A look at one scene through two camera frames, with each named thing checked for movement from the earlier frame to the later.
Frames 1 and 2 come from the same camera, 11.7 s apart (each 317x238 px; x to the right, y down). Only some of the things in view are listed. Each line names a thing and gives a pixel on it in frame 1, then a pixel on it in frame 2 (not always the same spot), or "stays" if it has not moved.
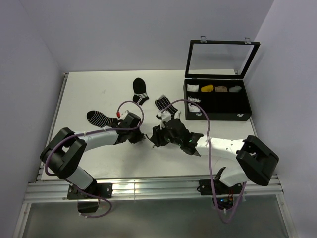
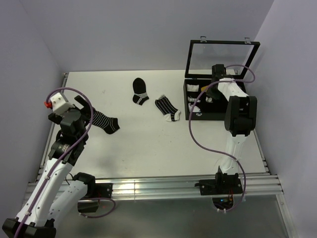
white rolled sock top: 192,88 stays
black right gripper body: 165,137 to 215,94
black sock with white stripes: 101,120 stays
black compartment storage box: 223,100 stays
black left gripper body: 135,135 to 85,111
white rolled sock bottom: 193,108 stays
